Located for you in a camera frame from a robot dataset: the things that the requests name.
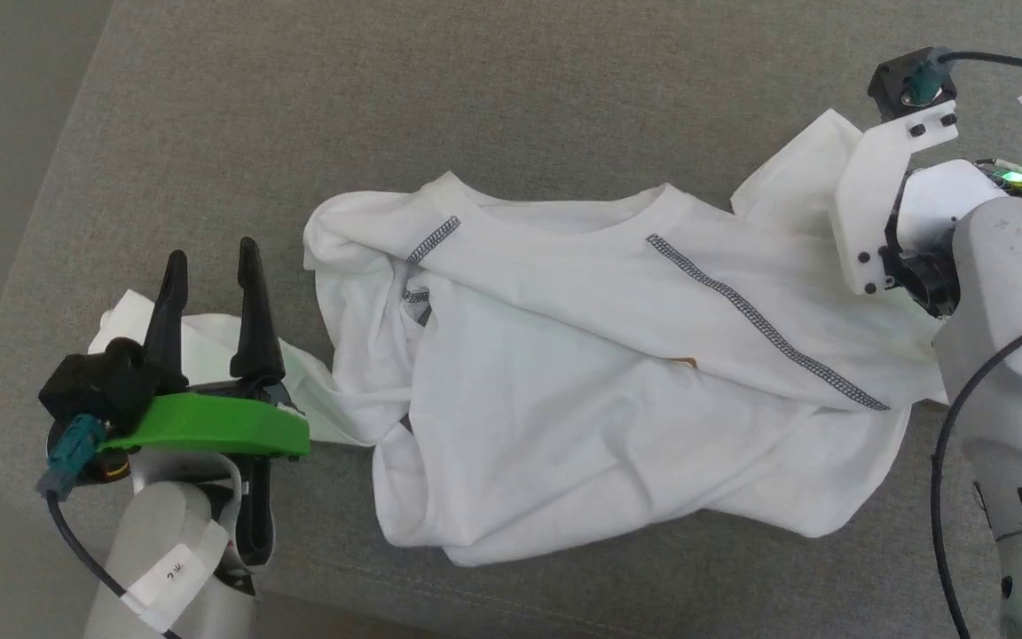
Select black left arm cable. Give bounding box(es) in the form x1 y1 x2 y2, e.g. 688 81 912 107
35 415 185 639

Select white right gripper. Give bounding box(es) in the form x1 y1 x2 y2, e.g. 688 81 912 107
833 99 961 296

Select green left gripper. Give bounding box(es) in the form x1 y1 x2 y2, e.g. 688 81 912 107
48 236 311 485

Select white t-shirt with grey stitching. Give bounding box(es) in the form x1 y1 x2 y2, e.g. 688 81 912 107
88 108 951 569

